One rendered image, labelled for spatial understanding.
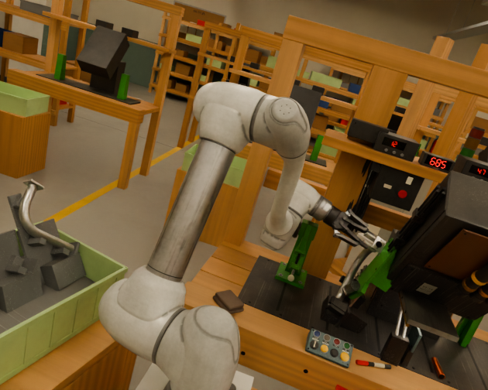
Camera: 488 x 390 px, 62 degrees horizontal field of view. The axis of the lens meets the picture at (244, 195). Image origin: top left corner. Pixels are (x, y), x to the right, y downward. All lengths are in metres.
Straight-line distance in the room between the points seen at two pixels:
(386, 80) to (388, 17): 9.87
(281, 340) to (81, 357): 0.64
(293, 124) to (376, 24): 10.62
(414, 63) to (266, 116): 0.90
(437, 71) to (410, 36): 9.90
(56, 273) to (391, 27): 10.80
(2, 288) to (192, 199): 0.66
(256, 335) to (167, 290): 0.49
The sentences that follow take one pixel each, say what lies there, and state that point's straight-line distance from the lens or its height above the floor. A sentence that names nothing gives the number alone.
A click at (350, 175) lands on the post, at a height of 1.39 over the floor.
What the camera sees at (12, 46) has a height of 0.91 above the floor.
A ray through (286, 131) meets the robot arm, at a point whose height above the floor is 1.61.
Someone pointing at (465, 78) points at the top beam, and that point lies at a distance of 1.82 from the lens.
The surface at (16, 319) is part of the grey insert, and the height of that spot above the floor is 0.85.
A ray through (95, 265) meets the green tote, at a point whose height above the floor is 0.91.
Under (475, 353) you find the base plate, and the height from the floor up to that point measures 0.90.
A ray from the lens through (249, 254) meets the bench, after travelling 1.95.
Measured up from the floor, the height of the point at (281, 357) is 0.85.
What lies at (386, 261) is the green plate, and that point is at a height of 1.22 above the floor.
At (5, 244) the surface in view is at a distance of 1.47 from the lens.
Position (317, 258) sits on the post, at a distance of 1.94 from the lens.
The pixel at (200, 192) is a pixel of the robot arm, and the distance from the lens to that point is 1.05.
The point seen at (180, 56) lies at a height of 1.15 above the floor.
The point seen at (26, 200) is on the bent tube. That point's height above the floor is 1.13.
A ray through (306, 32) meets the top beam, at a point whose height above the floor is 1.90.
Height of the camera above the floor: 1.76
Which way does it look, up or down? 19 degrees down
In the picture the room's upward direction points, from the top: 17 degrees clockwise
